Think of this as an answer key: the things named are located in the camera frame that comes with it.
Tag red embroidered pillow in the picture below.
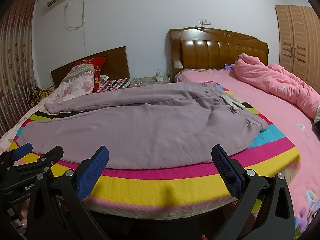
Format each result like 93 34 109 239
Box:
73 56 106 93

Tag floral pleated curtain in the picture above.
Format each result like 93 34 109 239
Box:
1 0 37 135

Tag pink crumpled quilt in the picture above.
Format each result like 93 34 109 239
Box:
233 54 319 124

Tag air conditioner cable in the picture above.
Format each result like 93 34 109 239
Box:
63 0 87 55

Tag plaid bed sheet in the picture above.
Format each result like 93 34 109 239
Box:
97 78 131 93

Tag nightstand with floral cover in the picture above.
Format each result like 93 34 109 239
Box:
130 76 170 87

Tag yellow brown patterned blanket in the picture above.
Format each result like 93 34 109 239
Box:
28 86 55 108

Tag floral pink quilt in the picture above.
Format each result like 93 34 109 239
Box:
1 64 94 153

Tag purple sweatpants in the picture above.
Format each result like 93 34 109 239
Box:
17 82 268 170

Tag large wooden headboard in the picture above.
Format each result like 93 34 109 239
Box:
169 27 269 80

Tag white power strip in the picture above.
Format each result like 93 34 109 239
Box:
156 72 163 82

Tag small dark headboard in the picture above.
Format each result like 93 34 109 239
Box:
50 46 130 88

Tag rainbow striped blanket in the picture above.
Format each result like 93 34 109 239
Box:
8 81 301 221

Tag wall switch plate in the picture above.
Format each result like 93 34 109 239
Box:
199 18 212 25

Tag pink bed sheet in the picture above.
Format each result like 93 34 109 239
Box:
175 69 319 239

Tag wooden wardrobe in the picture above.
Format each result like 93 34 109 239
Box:
276 5 319 91

